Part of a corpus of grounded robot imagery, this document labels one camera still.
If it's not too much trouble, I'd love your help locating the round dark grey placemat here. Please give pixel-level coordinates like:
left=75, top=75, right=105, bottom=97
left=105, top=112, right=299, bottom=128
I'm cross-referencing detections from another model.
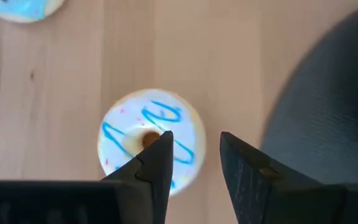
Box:
left=259, top=1, right=358, bottom=187

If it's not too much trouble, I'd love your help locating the large turquoise iced donut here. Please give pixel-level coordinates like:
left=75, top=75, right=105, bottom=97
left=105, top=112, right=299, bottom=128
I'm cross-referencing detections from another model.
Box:
left=0, top=0, right=67, bottom=24

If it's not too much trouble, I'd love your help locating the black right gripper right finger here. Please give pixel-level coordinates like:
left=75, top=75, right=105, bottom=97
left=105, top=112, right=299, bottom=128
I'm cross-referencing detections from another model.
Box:
left=219, top=131, right=346, bottom=224

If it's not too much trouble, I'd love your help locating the large white donut blue drizzle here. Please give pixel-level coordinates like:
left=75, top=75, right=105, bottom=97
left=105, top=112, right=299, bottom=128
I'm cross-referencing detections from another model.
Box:
left=97, top=88, right=207, bottom=197

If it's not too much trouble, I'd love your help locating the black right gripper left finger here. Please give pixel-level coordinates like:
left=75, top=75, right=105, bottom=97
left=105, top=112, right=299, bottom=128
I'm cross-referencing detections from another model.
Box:
left=103, top=130, right=174, bottom=224

